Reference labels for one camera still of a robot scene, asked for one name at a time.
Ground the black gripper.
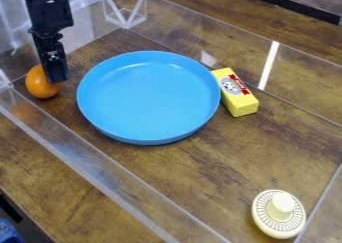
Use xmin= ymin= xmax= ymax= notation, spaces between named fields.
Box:
xmin=25 ymin=0 xmax=73 ymax=83

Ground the orange ball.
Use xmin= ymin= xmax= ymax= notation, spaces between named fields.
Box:
xmin=25 ymin=65 xmax=63 ymax=99

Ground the blue round tray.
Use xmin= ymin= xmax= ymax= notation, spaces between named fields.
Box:
xmin=76 ymin=51 xmax=220 ymax=145

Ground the yellow butter block toy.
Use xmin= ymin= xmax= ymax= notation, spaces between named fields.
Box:
xmin=211 ymin=68 xmax=259 ymax=117

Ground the blue object at corner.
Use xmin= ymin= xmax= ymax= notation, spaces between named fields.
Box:
xmin=0 ymin=219 xmax=24 ymax=243

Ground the cream round knob lid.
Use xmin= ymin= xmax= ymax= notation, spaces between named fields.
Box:
xmin=251 ymin=189 xmax=306 ymax=239

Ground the clear acrylic enclosure wall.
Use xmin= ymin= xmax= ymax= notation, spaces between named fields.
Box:
xmin=0 ymin=0 xmax=342 ymax=243

